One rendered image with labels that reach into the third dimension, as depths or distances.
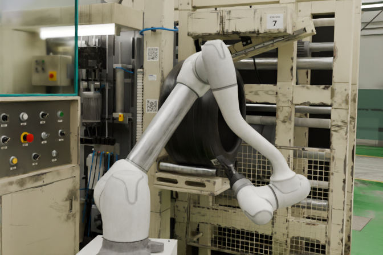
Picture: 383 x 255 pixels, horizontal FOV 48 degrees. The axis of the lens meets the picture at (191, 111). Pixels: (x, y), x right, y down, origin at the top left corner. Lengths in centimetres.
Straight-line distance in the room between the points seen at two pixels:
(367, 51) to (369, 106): 137
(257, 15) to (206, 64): 92
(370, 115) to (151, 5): 940
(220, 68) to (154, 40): 89
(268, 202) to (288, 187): 10
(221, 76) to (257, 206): 50
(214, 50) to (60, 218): 124
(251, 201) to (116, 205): 53
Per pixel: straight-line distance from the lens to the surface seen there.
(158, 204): 245
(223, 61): 158
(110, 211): 145
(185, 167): 224
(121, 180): 144
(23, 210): 215
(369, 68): 1149
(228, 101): 159
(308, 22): 252
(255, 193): 169
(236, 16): 249
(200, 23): 257
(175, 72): 218
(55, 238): 234
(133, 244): 146
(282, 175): 171
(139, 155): 165
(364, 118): 1143
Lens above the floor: 132
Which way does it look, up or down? 3 degrees down
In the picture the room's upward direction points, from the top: 1 degrees clockwise
